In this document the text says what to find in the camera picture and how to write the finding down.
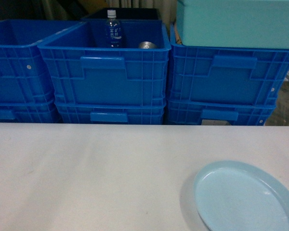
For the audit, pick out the blue crate upper right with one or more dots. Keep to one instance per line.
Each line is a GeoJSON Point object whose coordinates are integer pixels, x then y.
{"type": "Point", "coordinates": [225, 75]}

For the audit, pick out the light blue round tray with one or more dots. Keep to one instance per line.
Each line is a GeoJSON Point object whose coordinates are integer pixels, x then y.
{"type": "Point", "coordinates": [234, 196]}

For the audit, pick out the blue crate upper left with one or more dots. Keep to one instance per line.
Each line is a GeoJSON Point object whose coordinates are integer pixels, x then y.
{"type": "Point", "coordinates": [24, 76]}

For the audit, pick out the teal box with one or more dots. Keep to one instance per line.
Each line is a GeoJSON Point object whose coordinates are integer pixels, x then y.
{"type": "Point", "coordinates": [234, 23]}

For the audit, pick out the clear water bottle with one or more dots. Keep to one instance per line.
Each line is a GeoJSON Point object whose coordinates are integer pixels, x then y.
{"type": "Point", "coordinates": [113, 30]}

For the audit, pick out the blue crate upper middle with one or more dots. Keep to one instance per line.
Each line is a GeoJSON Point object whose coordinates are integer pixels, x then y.
{"type": "Point", "coordinates": [85, 70]}

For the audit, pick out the blue crate lower left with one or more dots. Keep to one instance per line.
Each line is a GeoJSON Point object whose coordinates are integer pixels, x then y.
{"type": "Point", "coordinates": [29, 112]}

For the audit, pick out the dark crate behind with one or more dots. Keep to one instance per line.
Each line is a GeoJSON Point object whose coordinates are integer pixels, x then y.
{"type": "Point", "coordinates": [127, 14]}

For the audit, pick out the blue crate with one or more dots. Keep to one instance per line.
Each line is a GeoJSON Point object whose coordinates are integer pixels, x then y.
{"type": "Point", "coordinates": [85, 70]}
{"type": "Point", "coordinates": [24, 76]}
{"type": "Point", "coordinates": [193, 113]}
{"type": "Point", "coordinates": [79, 113]}
{"type": "Point", "coordinates": [225, 75]}
{"type": "Point", "coordinates": [29, 112]}

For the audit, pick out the blue crate lower middle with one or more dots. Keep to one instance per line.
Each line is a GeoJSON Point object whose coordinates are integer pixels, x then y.
{"type": "Point", "coordinates": [79, 113]}

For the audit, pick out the blue crate lower right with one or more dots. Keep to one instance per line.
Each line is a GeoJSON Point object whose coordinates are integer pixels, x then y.
{"type": "Point", "coordinates": [193, 113]}

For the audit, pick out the silver metal can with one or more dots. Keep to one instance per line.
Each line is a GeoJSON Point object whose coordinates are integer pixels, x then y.
{"type": "Point", "coordinates": [147, 45]}

